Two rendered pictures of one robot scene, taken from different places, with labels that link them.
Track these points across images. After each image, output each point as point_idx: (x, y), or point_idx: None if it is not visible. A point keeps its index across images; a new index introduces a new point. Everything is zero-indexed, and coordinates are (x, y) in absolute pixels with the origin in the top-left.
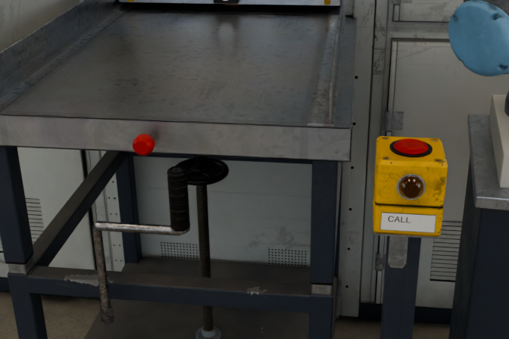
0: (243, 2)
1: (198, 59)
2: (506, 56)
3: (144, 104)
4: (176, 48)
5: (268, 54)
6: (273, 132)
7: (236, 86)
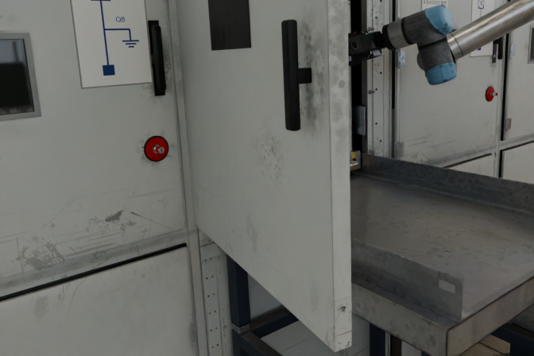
0: None
1: (408, 222)
2: None
3: (507, 260)
4: (369, 221)
5: (427, 206)
6: None
7: (493, 228)
